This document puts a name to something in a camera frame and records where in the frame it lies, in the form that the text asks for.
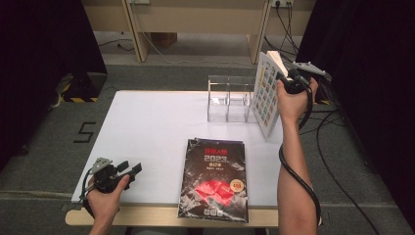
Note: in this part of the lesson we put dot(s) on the black plastic-wrapped magazine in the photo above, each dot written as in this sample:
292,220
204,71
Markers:
212,176

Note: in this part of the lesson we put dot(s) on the person's left hand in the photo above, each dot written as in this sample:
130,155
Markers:
104,205

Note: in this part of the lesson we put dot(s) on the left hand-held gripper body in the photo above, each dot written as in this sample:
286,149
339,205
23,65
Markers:
104,178

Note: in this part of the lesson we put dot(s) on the black striped stand base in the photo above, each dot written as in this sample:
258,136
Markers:
86,86
323,93

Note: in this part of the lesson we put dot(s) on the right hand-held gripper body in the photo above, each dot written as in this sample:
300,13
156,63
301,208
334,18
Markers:
298,81

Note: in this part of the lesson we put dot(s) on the light wooden table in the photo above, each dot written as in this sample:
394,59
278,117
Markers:
147,217

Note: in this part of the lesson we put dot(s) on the beige wooden desk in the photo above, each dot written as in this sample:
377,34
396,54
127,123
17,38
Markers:
195,19

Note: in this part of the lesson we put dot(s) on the clear acrylic magazine rack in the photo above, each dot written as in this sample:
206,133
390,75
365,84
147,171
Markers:
228,111

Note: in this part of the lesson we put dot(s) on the white wall socket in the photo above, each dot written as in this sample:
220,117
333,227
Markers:
139,1
282,3

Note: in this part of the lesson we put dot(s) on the person's right hand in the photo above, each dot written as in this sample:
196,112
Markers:
293,106

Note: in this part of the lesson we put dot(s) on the white magazine with picture grid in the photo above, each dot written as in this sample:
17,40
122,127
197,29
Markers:
266,98

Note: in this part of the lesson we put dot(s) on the black curtain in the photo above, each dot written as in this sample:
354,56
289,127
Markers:
375,81
39,65

